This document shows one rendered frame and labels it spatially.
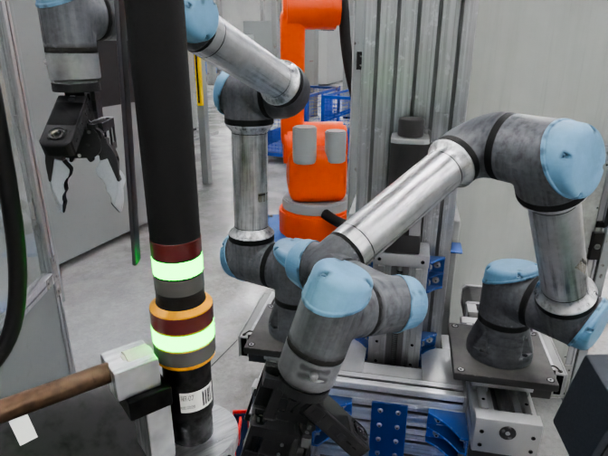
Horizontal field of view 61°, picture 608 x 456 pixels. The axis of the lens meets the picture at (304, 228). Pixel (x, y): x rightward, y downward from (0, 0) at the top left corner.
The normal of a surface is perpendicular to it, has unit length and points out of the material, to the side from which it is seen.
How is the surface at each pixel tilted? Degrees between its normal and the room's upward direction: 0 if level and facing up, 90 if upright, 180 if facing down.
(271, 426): 17
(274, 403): 90
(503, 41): 91
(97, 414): 31
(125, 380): 90
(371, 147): 90
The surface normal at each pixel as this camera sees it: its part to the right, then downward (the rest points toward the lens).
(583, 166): 0.57, 0.18
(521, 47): 0.04, 0.37
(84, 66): 0.72, 0.25
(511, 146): -0.76, -0.04
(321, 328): -0.26, 0.25
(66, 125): 0.06, -0.63
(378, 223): 0.23, -0.34
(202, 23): 0.87, 0.18
